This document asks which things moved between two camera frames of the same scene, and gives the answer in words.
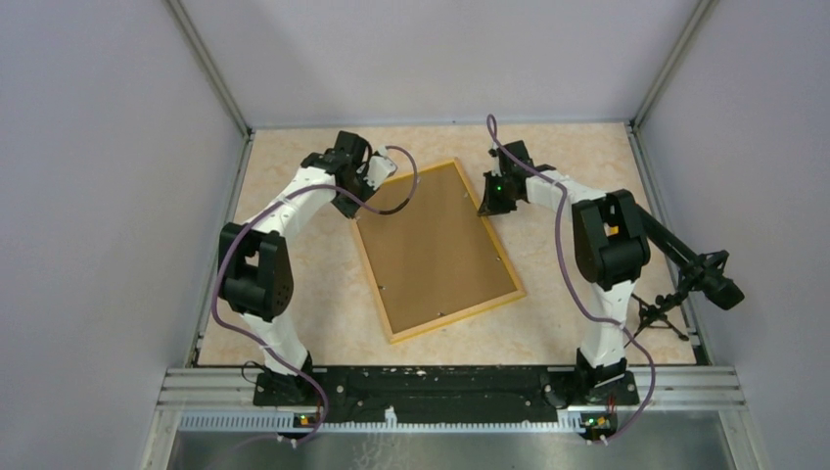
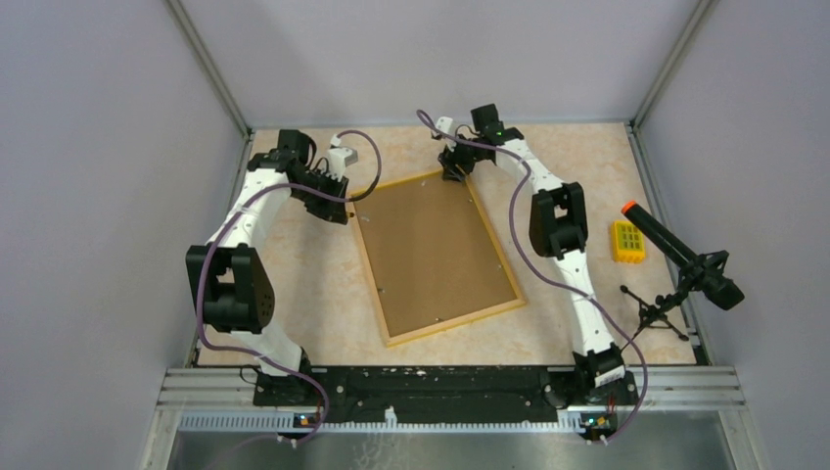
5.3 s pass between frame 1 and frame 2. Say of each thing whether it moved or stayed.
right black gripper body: moved
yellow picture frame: stayed
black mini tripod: stayed
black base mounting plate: stayed
